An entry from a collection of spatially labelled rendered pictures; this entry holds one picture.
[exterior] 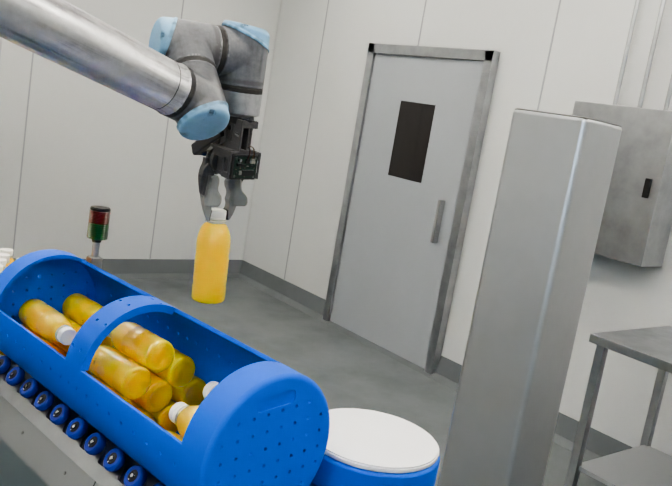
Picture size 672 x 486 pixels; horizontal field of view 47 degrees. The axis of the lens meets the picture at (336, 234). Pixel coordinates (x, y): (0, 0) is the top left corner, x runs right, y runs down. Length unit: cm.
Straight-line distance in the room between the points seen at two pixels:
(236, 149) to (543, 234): 96
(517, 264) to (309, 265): 591
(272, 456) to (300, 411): 9
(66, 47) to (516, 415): 81
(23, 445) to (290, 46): 552
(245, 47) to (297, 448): 72
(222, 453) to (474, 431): 71
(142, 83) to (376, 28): 494
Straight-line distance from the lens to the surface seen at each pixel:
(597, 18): 483
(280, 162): 686
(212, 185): 150
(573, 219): 57
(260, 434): 131
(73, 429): 168
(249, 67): 144
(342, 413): 171
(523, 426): 59
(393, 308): 563
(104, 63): 119
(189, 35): 139
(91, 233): 250
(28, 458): 181
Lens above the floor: 168
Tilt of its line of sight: 9 degrees down
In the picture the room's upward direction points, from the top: 10 degrees clockwise
